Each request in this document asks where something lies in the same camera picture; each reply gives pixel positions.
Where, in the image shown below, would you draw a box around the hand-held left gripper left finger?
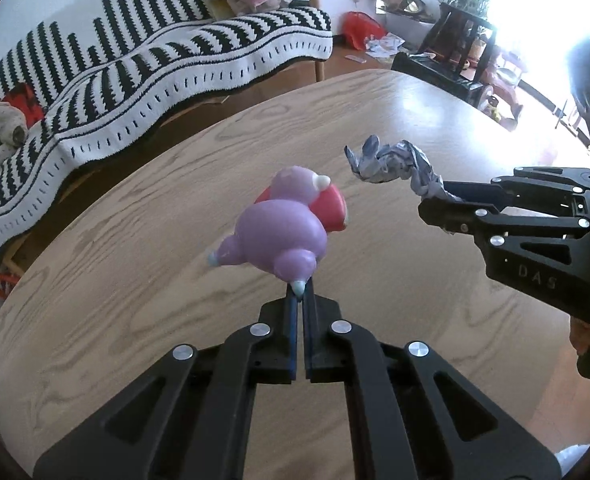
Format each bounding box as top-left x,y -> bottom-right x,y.
34,295 -> 300,480

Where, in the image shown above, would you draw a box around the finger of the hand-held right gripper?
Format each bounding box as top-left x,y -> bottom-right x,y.
492,166 -> 590,206
419,192 -> 590,238

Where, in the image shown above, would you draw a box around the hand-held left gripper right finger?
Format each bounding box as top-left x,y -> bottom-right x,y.
302,291 -> 560,480

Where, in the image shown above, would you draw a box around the grey wrapper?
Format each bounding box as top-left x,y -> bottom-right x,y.
344,135 -> 468,236

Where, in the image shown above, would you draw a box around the purple red toy figure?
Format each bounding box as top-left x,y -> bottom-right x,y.
207,165 -> 350,297

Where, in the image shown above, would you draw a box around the person's right hand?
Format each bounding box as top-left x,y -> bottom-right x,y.
569,317 -> 590,357

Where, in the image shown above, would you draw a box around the toy ride-on car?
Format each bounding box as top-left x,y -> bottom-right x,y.
485,67 -> 523,126

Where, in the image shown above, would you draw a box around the dark wooden stand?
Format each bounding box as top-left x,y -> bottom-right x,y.
427,2 -> 498,83

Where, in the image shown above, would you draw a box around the white papers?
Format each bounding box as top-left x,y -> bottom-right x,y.
364,32 -> 406,58

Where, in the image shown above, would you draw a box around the white low cabinet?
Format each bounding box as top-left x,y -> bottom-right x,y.
377,0 -> 440,56

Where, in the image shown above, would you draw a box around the red bag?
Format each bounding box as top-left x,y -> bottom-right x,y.
342,11 -> 388,51

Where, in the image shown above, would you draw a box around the black white striped sofa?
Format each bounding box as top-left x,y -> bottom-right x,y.
0,0 -> 333,266

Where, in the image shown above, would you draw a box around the red black cushion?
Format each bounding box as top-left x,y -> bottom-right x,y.
0,82 -> 46,123

